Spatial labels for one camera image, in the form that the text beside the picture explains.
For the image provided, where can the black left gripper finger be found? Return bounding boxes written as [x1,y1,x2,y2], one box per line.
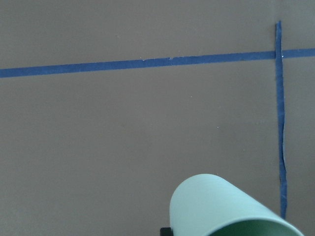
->
[160,227,173,236]

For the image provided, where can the vertical blue tape strip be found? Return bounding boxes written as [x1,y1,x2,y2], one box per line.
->
[275,21,287,219]

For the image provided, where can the light green plastic cup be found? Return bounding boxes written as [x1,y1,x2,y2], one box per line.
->
[169,174,302,236]

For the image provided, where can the long horizontal blue tape strip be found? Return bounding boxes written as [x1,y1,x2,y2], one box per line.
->
[0,48,315,79]

